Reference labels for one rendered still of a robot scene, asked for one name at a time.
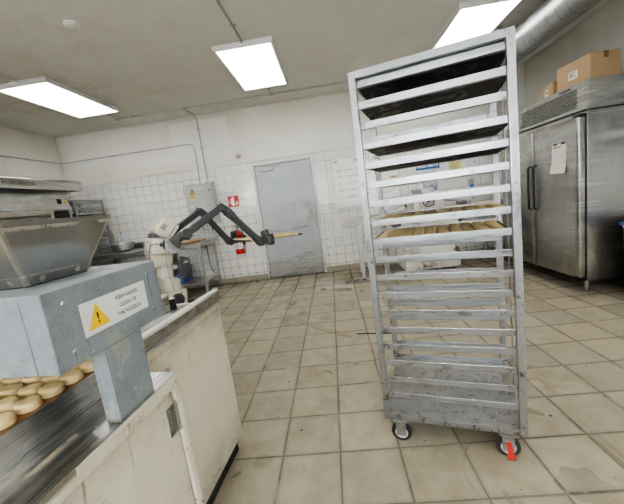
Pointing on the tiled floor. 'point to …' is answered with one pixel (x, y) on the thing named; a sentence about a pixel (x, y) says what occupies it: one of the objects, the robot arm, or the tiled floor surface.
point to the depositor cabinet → (109, 458)
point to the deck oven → (22, 198)
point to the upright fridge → (584, 175)
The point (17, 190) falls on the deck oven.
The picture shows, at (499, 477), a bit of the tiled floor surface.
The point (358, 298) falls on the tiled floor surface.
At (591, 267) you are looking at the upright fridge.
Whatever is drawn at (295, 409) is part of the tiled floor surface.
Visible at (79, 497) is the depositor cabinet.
